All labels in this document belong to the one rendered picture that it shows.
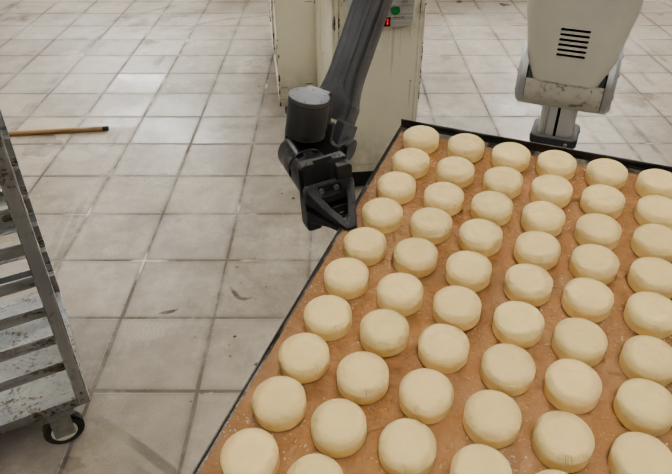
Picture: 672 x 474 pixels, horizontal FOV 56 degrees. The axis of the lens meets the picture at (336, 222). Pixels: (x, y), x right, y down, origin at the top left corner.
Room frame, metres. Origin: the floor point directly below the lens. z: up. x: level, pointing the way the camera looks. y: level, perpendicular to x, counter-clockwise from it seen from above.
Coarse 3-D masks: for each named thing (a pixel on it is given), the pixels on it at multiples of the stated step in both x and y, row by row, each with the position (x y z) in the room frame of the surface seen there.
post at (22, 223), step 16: (0, 144) 1.06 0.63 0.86; (0, 160) 1.06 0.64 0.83; (0, 176) 1.05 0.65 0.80; (16, 192) 1.06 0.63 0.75; (16, 208) 1.06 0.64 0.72; (16, 224) 1.05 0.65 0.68; (32, 240) 1.06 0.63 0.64; (32, 256) 1.06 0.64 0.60; (32, 272) 1.05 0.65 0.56; (48, 288) 1.06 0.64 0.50; (48, 304) 1.06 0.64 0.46; (48, 320) 1.05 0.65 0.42; (64, 336) 1.06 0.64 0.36; (64, 352) 1.06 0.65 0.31; (80, 384) 1.06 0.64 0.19; (80, 400) 1.05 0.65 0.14
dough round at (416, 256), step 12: (408, 240) 0.59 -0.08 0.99; (420, 240) 0.59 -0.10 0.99; (396, 252) 0.57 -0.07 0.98; (408, 252) 0.57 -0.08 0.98; (420, 252) 0.57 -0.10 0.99; (432, 252) 0.57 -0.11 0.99; (396, 264) 0.56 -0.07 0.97; (408, 264) 0.55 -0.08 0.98; (420, 264) 0.55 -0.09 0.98; (432, 264) 0.55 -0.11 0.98; (420, 276) 0.55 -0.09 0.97
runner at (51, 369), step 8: (40, 368) 1.05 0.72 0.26; (48, 368) 1.06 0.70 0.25; (56, 368) 1.07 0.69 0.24; (64, 368) 1.08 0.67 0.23; (16, 376) 1.03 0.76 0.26; (24, 376) 1.03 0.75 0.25; (32, 376) 1.04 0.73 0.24; (40, 376) 1.05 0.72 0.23; (0, 384) 1.01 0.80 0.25; (8, 384) 1.02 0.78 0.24; (16, 384) 1.02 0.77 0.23
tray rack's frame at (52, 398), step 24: (0, 312) 1.37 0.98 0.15; (0, 336) 1.27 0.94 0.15; (24, 336) 1.27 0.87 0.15; (72, 336) 1.27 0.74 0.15; (24, 360) 1.18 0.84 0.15; (48, 360) 1.18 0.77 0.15; (24, 384) 1.10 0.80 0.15; (48, 384) 1.10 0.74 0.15; (0, 408) 1.02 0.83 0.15; (24, 408) 1.02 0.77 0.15; (48, 408) 1.02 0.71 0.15; (72, 408) 1.04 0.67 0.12; (0, 432) 0.97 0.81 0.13; (72, 432) 1.03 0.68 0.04
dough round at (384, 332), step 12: (372, 312) 0.48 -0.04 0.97; (384, 312) 0.48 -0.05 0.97; (396, 312) 0.48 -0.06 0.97; (360, 324) 0.47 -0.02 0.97; (372, 324) 0.47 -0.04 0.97; (384, 324) 0.47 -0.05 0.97; (396, 324) 0.46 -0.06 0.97; (360, 336) 0.46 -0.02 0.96; (372, 336) 0.45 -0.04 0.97; (384, 336) 0.45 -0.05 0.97; (396, 336) 0.45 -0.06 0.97; (408, 336) 0.46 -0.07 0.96; (372, 348) 0.44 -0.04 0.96; (384, 348) 0.44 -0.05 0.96; (396, 348) 0.44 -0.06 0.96
